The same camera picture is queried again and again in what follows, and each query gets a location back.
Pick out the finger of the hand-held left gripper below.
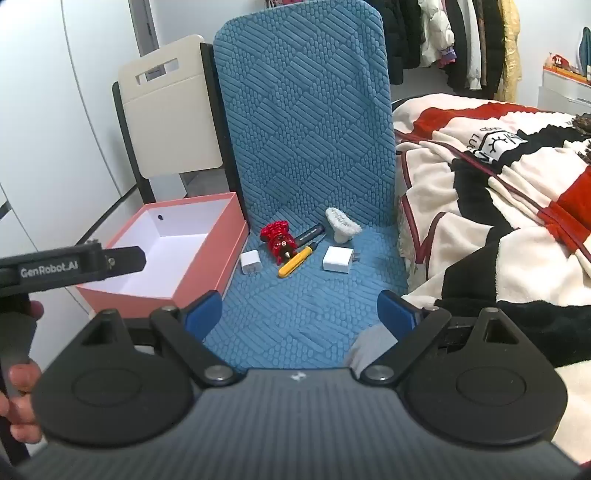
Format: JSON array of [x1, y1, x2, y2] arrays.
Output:
[[104, 246, 148, 279]]

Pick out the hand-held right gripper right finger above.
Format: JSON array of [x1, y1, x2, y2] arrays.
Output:
[[360, 291, 522, 386]]

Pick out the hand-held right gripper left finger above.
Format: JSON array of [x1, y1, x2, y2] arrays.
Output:
[[81, 291, 241, 388]]

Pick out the pink cardboard box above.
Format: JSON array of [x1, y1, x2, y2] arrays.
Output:
[[75, 191, 250, 321]]

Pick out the small white charger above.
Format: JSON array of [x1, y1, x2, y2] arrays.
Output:
[[240, 250, 262, 276]]

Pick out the large white charger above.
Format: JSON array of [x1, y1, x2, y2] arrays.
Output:
[[322, 246, 361, 273]]

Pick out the yellow handled screwdriver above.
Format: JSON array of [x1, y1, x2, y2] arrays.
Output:
[[277, 242, 320, 278]]

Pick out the dark blue cylinder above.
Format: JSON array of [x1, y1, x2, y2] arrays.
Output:
[[291, 223, 327, 246]]

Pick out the person's left hand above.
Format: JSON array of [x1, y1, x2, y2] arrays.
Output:
[[0, 300, 45, 445]]

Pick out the grey cloth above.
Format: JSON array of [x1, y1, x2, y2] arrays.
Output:
[[344, 323, 399, 376]]

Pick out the white folding chair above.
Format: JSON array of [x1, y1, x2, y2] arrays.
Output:
[[112, 34, 252, 234]]

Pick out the white wardrobe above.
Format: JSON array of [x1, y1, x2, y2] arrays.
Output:
[[0, 0, 155, 324]]

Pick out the red white black printed blanket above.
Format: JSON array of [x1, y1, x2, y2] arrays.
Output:
[[392, 92, 591, 464]]

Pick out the blue textured chair cushion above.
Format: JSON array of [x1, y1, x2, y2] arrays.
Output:
[[202, 0, 413, 371]]

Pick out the black hanging jacket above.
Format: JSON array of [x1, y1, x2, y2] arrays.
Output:
[[382, 0, 424, 86]]

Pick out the dark hanging coats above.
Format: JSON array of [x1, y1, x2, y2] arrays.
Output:
[[444, 0, 505, 100]]

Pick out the white cabinet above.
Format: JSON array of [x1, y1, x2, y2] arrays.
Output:
[[538, 66, 591, 117]]

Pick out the white hanging puffer jacket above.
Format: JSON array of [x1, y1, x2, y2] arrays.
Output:
[[418, 0, 459, 69]]

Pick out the yellow hanging garment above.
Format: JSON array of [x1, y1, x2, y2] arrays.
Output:
[[500, 0, 523, 103]]

